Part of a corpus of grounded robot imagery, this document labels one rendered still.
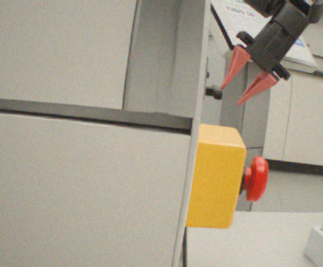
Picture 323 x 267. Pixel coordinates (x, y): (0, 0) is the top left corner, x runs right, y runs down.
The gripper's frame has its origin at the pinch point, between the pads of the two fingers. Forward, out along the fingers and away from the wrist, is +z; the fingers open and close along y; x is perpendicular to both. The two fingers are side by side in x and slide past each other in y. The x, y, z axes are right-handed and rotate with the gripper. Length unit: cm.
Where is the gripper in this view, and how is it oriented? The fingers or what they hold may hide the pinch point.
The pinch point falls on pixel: (232, 93)
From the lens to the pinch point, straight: 74.2
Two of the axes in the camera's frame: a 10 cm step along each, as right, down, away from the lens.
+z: -6.4, 7.5, 1.6
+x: -0.2, 2.0, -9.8
